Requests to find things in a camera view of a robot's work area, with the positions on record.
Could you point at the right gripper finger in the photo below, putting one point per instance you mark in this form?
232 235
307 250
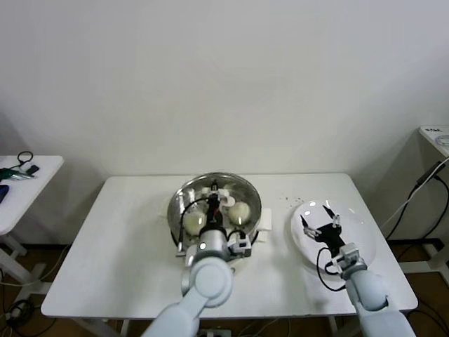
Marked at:
304 224
331 214

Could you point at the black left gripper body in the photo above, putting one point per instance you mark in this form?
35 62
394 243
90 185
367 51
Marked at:
214 214

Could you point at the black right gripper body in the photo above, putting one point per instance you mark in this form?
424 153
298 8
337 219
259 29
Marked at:
329 235

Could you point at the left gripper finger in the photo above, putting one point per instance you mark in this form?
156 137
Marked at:
214 185

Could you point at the white steamed baozi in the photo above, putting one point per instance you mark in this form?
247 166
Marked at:
194 224
240 212

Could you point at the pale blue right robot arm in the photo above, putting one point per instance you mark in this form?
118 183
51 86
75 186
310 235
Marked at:
368 291

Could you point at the steel steamer basket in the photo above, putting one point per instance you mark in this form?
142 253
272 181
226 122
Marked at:
266 219

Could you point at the white round plate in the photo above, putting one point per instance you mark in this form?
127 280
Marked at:
358 228

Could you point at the white electric cooker base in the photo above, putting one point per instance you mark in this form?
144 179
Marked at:
263 237

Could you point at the white power strip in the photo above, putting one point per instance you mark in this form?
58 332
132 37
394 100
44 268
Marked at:
217 332

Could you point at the small black device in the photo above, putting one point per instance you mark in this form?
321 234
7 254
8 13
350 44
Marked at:
33 170

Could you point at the white side table with tools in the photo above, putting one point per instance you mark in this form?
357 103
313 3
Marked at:
31 196

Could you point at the blue case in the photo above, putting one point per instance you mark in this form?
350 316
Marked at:
3 193

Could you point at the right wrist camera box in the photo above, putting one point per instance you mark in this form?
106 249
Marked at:
349 258

